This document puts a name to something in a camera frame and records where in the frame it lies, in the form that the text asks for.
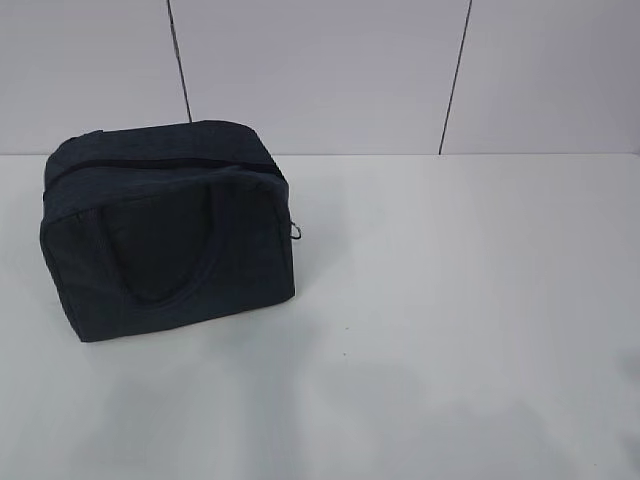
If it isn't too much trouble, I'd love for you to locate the dark blue fabric bag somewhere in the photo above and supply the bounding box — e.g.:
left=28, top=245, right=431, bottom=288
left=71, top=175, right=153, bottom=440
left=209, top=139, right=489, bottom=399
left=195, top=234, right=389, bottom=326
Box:
left=40, top=120, right=299, bottom=342

